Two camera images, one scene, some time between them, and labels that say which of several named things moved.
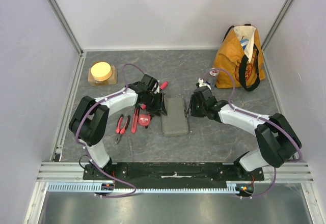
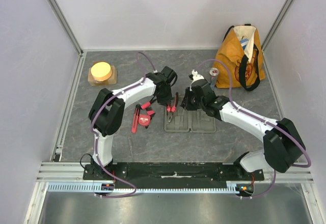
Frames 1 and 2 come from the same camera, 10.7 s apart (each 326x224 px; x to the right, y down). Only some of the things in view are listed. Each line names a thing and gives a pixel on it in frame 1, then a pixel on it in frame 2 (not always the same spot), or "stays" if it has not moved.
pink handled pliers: [120, 131] → [171, 110]
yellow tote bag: [240, 54] stays
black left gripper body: [151, 103] → [166, 98]
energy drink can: [212, 78] stays
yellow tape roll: [101, 71] stays
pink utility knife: [135, 120] stays
